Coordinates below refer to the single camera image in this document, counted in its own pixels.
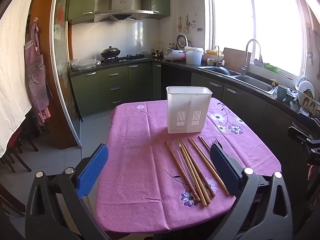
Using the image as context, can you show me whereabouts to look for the clear plastic bag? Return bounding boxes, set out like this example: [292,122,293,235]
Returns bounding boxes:
[69,55,102,70]

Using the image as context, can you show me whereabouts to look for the brown patterned chopstick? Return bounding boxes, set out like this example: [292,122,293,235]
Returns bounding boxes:
[198,136,212,153]
[164,141,201,203]
[188,137,216,197]

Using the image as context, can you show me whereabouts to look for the white hanging cloth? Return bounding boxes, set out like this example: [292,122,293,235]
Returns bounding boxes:
[0,0,40,158]

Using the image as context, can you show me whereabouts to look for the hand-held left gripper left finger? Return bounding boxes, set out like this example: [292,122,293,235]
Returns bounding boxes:
[25,144,110,240]

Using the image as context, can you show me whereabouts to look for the steel kitchen sink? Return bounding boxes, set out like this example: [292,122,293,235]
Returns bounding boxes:
[196,65,275,93]

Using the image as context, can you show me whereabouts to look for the green lower cabinets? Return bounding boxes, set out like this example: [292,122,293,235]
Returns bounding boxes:
[70,62,313,180]

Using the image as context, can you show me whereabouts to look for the round metal lid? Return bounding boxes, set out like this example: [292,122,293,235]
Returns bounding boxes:
[176,34,188,49]

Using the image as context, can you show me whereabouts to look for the white translucent spoon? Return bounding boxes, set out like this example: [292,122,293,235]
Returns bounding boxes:
[171,140,193,188]

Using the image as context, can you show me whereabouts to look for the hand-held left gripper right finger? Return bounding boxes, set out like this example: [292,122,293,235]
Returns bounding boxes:
[209,145,294,240]

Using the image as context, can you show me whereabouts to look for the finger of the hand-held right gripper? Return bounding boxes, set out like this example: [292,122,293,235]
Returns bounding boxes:
[287,126,312,145]

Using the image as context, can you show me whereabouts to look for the kitchen window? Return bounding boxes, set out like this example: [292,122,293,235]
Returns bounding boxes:
[204,0,310,78]

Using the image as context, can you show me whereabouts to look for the dark wooden chairs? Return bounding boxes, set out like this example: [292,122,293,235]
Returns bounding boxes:
[0,125,39,173]

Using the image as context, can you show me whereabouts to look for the white plastic utensil holder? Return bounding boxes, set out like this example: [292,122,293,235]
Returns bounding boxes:
[166,86,213,134]

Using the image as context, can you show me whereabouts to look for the black gas stove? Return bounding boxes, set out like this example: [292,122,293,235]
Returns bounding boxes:
[101,54,149,64]

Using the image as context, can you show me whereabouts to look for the wooden cutting board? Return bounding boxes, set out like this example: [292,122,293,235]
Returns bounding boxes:
[222,47,252,68]

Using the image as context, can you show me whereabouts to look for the green upper cabinets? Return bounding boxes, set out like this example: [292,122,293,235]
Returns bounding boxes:
[67,0,172,25]

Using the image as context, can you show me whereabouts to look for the white plate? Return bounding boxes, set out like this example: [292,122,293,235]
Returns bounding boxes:
[299,80,315,98]

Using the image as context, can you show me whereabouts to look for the glass sliding door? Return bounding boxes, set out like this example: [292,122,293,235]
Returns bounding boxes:
[51,0,83,148]

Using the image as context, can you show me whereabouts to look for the steel range hood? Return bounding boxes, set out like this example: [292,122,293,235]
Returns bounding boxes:
[94,0,154,23]

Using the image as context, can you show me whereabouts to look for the pink checked apron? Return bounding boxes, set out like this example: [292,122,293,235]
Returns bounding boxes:
[24,17,53,125]

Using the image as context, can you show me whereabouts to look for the white plastic bucket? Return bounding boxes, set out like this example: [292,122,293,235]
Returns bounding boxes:
[184,46,203,65]

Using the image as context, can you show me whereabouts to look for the pink floral tablecloth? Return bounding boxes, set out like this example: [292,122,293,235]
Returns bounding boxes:
[95,97,282,233]

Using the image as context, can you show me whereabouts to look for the dark round pan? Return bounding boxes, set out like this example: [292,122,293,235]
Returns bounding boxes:
[211,66,232,75]

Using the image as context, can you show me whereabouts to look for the black wok with lid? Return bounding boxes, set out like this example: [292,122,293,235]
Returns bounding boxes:
[101,46,121,58]

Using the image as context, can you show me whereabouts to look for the green cabinets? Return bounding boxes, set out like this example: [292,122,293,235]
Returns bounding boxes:
[70,62,313,180]
[67,0,172,25]

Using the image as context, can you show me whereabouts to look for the grey green cup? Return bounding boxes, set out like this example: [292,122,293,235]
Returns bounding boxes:
[276,84,288,102]

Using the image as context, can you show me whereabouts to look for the white rice cooker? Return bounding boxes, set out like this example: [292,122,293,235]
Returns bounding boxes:
[162,47,187,62]

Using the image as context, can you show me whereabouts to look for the steel kitchen faucet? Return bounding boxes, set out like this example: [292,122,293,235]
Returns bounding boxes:
[241,39,263,77]

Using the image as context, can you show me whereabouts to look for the light bamboo chopstick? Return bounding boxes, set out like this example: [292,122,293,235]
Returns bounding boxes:
[178,139,206,207]
[191,138,230,196]
[180,139,213,205]

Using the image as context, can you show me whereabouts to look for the white dish rack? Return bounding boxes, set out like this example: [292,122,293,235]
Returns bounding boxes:
[295,77,318,115]

